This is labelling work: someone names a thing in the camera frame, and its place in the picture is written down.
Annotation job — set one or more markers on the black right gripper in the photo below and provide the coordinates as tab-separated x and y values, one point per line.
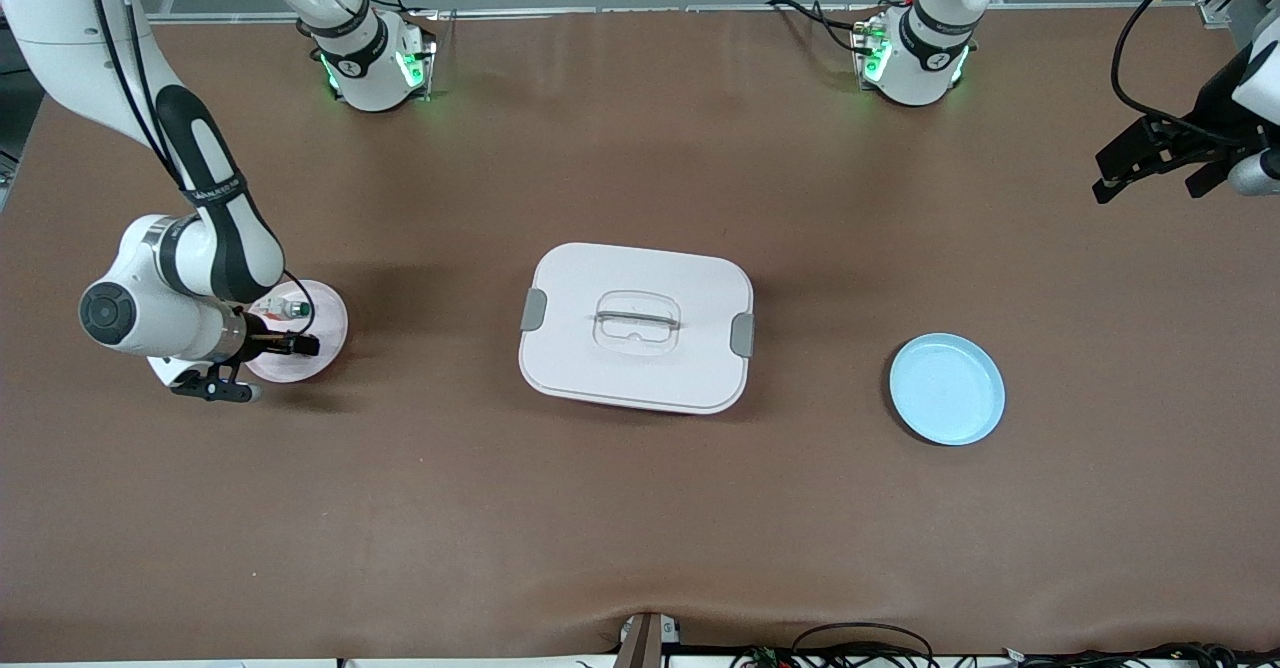
257	337

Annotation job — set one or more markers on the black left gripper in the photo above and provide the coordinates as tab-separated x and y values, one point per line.
1211	110

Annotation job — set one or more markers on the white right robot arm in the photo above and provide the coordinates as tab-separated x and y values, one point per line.
180	288

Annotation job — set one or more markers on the white lidded storage box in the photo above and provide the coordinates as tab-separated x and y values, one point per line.
640	368

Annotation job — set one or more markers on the pink round plate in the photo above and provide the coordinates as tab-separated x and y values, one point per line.
330	333

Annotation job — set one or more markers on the light blue round plate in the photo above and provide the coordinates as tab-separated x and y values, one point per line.
947	393

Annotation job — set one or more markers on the green and white switch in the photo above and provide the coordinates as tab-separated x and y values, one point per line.
295	309

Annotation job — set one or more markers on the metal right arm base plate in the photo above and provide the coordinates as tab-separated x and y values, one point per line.
428	38

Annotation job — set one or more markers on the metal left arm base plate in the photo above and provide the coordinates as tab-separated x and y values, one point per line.
858	43

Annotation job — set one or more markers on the metal post bracket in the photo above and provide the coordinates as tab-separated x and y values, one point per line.
640	648

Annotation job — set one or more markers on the metal table edge rail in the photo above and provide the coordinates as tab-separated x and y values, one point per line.
650	10

